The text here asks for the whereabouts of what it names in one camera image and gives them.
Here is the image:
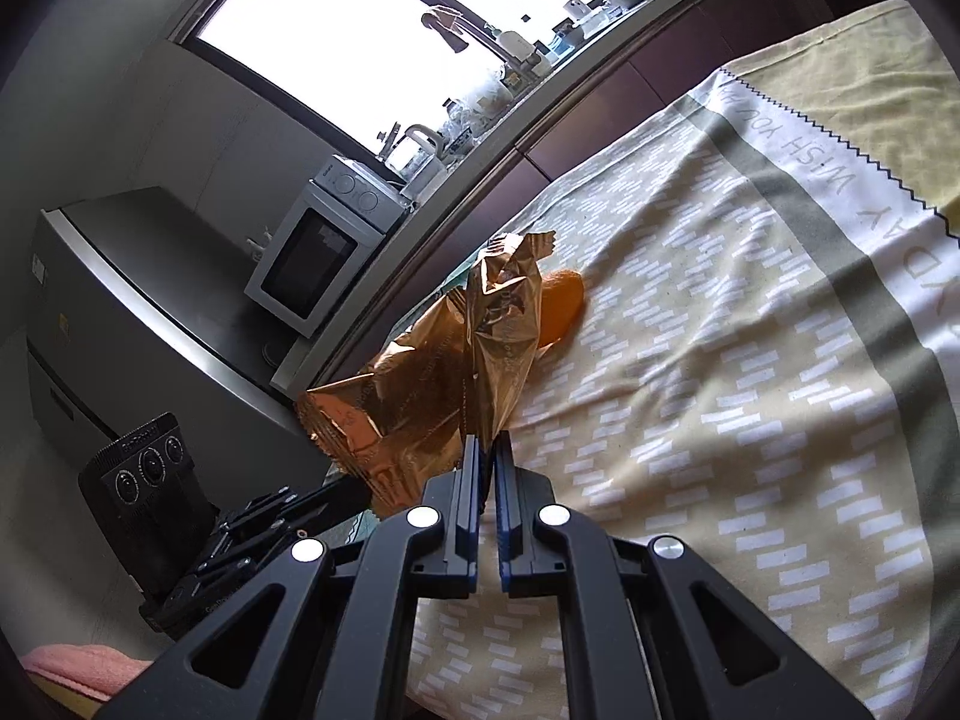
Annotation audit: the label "stainless steel refrigerator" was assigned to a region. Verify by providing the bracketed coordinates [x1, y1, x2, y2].
[26, 187, 329, 507]

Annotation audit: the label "patchwork patterned tablecloth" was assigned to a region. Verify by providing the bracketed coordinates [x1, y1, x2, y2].
[389, 0, 960, 720]

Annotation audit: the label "white microwave oven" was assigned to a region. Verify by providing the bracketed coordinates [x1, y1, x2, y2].
[244, 154, 410, 337]

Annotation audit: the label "large orange peel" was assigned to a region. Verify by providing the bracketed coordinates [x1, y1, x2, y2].
[537, 270, 586, 349]

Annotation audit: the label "maroon kitchen counter cabinets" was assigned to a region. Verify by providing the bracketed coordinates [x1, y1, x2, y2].
[272, 0, 880, 397]

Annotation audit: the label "pink sleeved left forearm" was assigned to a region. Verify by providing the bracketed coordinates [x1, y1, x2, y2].
[20, 644, 153, 702]

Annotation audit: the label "glass electric kettle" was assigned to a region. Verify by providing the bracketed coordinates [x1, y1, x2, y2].
[377, 124, 449, 184]

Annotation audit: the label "black window frame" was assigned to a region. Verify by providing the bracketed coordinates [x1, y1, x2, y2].
[167, 0, 640, 166]

